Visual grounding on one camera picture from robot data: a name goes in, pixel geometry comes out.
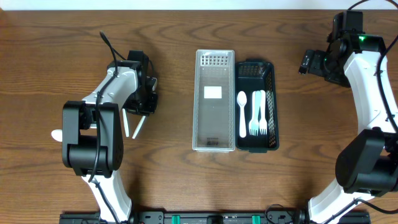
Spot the white plastic spoon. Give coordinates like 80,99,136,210
51,129,63,142
132,116,146,139
237,91,247,138
122,108,130,138

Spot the white plastic fork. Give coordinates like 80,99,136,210
259,90,267,135
254,90,261,136
249,91,256,136

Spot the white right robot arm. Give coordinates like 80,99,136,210
298,30,397,223

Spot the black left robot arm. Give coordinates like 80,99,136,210
52,64,157,223

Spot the clear plastic basket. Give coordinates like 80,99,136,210
192,49,235,152

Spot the dark green plastic basket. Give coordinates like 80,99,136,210
234,58,279,153

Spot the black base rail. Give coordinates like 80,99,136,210
59,207,371,224

